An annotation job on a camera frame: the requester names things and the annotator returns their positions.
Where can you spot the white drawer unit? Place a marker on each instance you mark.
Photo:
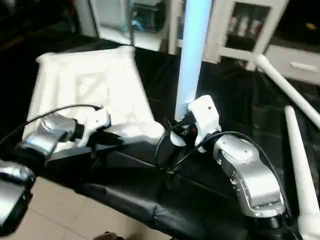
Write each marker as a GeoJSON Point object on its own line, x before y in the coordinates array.
{"type": "Point", "coordinates": [295, 62]}

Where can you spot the white plastic table leg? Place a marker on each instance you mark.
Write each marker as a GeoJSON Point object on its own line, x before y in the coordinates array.
{"type": "Point", "coordinates": [192, 50]}
{"type": "Point", "coordinates": [300, 160]}
{"type": "Point", "coordinates": [280, 80]}

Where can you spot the black work mat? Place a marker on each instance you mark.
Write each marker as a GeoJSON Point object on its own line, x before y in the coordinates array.
{"type": "Point", "coordinates": [150, 200]}

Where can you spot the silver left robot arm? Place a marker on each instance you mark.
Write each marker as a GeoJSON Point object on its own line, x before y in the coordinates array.
{"type": "Point", "coordinates": [50, 132]}

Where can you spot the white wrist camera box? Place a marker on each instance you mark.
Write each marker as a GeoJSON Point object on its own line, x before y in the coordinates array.
{"type": "Point", "coordinates": [205, 112]}
{"type": "Point", "coordinates": [97, 120]}

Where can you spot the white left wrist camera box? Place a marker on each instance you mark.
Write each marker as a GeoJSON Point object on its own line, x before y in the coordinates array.
{"type": "Point", "coordinates": [97, 120]}

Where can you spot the grey metal pole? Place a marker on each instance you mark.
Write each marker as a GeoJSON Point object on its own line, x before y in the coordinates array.
{"type": "Point", "coordinates": [132, 22]}

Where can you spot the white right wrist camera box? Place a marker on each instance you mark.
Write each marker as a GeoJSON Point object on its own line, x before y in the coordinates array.
{"type": "Point", "coordinates": [205, 112]}

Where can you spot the white plastic table top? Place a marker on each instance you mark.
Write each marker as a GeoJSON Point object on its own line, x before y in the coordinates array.
{"type": "Point", "coordinates": [90, 85]}

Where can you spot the teal plastic object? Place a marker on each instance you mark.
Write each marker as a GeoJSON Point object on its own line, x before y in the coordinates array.
{"type": "Point", "coordinates": [140, 24]}

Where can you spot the white glass door cabinet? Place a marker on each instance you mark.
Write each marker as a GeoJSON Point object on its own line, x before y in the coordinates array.
{"type": "Point", "coordinates": [220, 30]}

